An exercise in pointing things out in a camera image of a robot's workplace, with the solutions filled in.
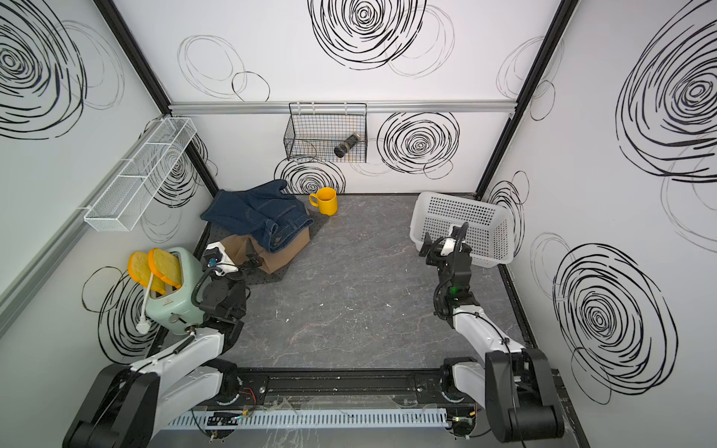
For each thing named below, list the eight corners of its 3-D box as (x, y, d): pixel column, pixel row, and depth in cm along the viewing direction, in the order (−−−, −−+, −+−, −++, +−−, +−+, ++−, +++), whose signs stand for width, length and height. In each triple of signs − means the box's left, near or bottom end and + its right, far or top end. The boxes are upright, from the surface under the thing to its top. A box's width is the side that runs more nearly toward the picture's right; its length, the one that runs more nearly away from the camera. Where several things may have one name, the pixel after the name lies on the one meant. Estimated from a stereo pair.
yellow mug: (326, 220, 114) (324, 205, 107) (312, 207, 119) (309, 192, 112) (342, 209, 118) (341, 194, 111) (328, 197, 123) (326, 182, 116)
